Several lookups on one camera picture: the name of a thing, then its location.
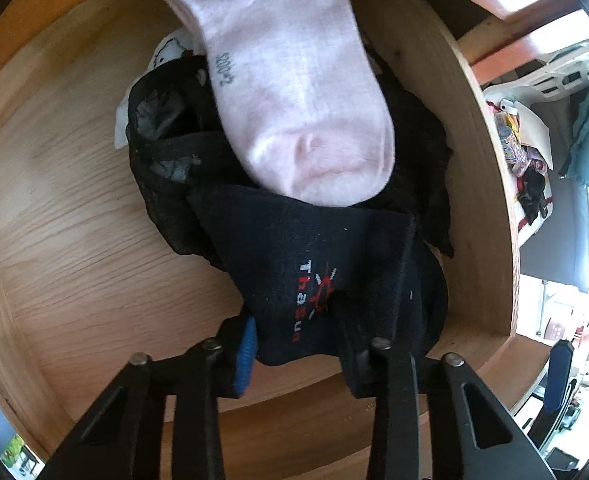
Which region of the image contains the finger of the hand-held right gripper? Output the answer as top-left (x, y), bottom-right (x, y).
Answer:
top-left (527, 339), bottom-right (578, 453)

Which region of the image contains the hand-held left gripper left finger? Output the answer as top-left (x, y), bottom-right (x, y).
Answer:
top-left (37, 316), bottom-right (260, 480)

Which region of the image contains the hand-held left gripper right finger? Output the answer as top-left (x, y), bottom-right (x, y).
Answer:
top-left (342, 335), bottom-right (555, 480)

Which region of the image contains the black sock with red print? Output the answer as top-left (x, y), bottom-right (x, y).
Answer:
top-left (187, 185), bottom-right (449, 367)

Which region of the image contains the black sheer stocking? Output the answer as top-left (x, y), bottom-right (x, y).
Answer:
top-left (127, 55), bottom-right (255, 267)

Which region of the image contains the wooden nightstand drawer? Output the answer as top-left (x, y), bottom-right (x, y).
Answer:
top-left (0, 0), bottom-right (550, 480)

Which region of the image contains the light pink sock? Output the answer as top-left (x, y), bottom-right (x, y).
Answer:
top-left (155, 0), bottom-right (395, 208)

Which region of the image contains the white red-striped towel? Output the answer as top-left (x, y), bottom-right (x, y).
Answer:
top-left (517, 180), bottom-right (556, 249)

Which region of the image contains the cream cloth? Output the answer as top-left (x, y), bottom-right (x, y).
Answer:
top-left (515, 100), bottom-right (555, 172)

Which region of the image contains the white lattice rack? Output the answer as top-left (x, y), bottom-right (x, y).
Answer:
top-left (482, 35), bottom-right (589, 107)

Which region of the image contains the white cat print sock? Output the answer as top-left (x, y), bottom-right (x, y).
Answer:
top-left (149, 29), bottom-right (210, 83)

